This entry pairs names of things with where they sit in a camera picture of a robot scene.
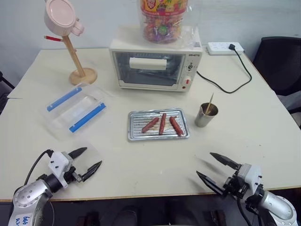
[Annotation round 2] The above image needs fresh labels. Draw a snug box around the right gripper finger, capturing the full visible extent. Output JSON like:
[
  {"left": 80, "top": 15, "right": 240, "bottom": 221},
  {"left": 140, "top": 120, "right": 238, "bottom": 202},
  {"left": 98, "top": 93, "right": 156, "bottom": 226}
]
[
  {"left": 209, "top": 152, "right": 242, "bottom": 170},
  {"left": 196, "top": 170, "right": 225, "bottom": 195}
]

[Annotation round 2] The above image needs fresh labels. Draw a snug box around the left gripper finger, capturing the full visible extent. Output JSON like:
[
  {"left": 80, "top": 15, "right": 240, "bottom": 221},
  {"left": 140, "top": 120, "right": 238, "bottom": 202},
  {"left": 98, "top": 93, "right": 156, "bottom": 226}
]
[
  {"left": 81, "top": 160, "right": 103, "bottom": 182},
  {"left": 68, "top": 147, "right": 88, "bottom": 159}
]

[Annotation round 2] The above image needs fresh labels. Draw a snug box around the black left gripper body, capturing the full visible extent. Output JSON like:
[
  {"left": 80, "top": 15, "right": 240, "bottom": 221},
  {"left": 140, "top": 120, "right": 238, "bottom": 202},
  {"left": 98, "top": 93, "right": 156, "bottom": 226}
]
[{"left": 62, "top": 165, "right": 84, "bottom": 184}]

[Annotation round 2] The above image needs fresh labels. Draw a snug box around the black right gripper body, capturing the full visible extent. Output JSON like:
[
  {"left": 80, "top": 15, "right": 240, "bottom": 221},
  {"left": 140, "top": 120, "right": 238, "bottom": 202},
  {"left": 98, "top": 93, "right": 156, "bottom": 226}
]
[{"left": 222, "top": 171, "right": 248, "bottom": 199}]

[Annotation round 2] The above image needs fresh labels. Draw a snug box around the wooden skewer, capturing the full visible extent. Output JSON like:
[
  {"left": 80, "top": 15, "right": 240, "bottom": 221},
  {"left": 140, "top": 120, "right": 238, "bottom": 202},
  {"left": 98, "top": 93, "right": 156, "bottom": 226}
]
[{"left": 206, "top": 92, "right": 215, "bottom": 116}]

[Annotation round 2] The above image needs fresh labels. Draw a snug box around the clear container with blue clips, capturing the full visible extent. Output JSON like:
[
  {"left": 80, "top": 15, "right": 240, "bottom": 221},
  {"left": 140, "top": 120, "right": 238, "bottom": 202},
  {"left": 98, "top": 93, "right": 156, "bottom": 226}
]
[{"left": 44, "top": 82, "right": 114, "bottom": 142}]

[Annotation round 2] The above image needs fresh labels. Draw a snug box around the steel cup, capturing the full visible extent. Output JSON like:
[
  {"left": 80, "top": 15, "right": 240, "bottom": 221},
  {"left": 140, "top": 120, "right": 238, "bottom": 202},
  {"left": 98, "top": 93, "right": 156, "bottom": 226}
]
[{"left": 194, "top": 102, "right": 219, "bottom": 128}]

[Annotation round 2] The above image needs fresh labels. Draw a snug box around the thick brown sausage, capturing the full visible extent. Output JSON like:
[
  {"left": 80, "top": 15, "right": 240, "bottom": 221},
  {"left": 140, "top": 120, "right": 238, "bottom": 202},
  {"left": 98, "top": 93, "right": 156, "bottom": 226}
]
[{"left": 169, "top": 116, "right": 184, "bottom": 137}]

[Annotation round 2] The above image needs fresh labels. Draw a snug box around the silver metal baking tray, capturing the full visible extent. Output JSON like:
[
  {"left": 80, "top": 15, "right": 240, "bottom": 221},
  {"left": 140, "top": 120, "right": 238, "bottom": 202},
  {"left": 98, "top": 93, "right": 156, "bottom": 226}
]
[{"left": 127, "top": 108, "right": 190, "bottom": 143}]

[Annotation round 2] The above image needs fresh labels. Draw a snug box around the long straight brown sausage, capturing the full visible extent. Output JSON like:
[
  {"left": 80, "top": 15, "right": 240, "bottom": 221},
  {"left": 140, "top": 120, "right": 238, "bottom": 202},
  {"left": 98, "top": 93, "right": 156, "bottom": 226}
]
[{"left": 158, "top": 113, "right": 167, "bottom": 136}]

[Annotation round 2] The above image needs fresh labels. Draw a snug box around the short curved brown sausage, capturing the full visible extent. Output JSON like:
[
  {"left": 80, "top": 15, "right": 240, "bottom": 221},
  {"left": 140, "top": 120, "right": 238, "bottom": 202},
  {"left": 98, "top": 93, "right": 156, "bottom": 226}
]
[{"left": 141, "top": 117, "right": 160, "bottom": 133}]

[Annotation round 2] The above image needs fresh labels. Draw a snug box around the wooden stand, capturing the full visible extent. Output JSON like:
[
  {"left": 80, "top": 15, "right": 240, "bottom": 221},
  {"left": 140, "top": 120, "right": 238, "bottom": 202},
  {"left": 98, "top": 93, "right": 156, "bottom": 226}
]
[{"left": 60, "top": 32, "right": 98, "bottom": 86}]

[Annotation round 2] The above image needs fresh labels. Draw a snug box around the black mesh office chair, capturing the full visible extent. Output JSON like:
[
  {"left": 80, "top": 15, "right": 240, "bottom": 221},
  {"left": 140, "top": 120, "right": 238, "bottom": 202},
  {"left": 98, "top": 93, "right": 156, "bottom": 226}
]
[{"left": 252, "top": 36, "right": 301, "bottom": 129}]

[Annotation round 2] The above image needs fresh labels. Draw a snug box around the white toaster oven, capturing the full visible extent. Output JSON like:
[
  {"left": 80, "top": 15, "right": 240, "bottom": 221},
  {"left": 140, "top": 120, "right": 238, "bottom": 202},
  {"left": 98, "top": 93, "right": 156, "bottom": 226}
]
[{"left": 109, "top": 25, "right": 204, "bottom": 93}]

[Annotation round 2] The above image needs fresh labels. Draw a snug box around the white power strip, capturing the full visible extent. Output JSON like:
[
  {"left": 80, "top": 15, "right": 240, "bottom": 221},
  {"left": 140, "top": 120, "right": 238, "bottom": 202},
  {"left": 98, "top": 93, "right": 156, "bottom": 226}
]
[{"left": 206, "top": 41, "right": 245, "bottom": 57}]

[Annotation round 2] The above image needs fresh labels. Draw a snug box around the red and white peg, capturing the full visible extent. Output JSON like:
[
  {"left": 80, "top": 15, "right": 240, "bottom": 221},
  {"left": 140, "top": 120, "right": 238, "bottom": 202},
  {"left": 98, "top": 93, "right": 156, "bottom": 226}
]
[{"left": 44, "top": 35, "right": 63, "bottom": 43}]

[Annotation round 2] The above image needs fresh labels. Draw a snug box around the pink kettle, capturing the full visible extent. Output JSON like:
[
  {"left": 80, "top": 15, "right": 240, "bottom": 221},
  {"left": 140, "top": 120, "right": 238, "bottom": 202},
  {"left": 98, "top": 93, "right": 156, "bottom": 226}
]
[{"left": 43, "top": 0, "right": 86, "bottom": 37}]

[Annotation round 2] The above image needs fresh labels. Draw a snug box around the clear jar of colourful candy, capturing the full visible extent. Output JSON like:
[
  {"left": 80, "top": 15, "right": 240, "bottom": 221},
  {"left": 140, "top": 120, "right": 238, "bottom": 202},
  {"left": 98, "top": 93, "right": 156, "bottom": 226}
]
[{"left": 137, "top": 0, "right": 189, "bottom": 44}]

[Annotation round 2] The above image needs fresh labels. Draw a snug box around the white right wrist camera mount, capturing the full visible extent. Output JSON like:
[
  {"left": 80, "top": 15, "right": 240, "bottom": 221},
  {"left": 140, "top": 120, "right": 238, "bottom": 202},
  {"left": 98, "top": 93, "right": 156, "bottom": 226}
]
[{"left": 237, "top": 163, "right": 264, "bottom": 201}]

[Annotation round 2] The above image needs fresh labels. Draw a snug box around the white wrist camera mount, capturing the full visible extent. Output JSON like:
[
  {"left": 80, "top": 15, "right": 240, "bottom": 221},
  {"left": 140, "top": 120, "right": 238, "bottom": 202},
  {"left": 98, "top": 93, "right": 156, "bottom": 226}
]
[
  {"left": 237, "top": 163, "right": 264, "bottom": 201},
  {"left": 48, "top": 152, "right": 73, "bottom": 187}
]

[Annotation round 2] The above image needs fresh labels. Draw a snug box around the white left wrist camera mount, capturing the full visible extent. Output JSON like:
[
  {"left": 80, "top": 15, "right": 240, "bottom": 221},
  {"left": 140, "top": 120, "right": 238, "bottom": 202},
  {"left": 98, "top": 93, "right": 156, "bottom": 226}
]
[{"left": 48, "top": 152, "right": 73, "bottom": 187}]

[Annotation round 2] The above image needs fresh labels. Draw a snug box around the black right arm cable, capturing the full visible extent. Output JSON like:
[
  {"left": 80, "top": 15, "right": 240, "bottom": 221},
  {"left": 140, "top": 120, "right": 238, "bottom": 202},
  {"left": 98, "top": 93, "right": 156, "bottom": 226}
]
[{"left": 236, "top": 197, "right": 251, "bottom": 226}]

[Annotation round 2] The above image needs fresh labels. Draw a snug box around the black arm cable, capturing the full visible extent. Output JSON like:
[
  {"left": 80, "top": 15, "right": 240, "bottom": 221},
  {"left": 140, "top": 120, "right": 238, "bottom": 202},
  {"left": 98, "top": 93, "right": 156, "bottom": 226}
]
[
  {"left": 23, "top": 149, "right": 54, "bottom": 186},
  {"left": 236, "top": 197, "right": 251, "bottom": 226}
]

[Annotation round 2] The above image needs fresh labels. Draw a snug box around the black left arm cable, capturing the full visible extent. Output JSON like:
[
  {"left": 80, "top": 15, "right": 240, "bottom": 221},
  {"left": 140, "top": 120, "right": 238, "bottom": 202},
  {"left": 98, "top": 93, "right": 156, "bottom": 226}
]
[{"left": 23, "top": 149, "right": 54, "bottom": 186}]

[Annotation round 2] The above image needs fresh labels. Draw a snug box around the black plug with power cable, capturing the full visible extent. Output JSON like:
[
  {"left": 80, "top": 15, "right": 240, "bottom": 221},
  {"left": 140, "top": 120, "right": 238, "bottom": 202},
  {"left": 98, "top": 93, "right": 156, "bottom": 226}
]
[{"left": 196, "top": 43, "right": 253, "bottom": 95}]

